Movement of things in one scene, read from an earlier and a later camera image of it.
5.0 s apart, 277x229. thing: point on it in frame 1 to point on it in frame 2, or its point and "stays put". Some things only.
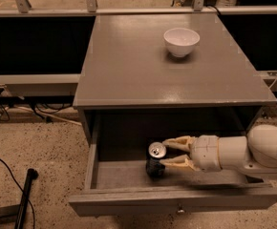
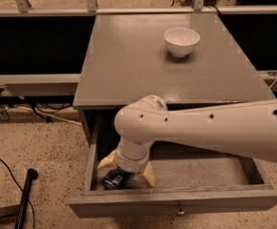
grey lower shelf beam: [31, 85] stays put
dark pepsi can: [154, 169] to [117, 178]
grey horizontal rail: [137, 10] stays put
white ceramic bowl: [181, 41] stays put
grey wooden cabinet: [133, 88] stays put
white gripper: [205, 153] to [129, 163]
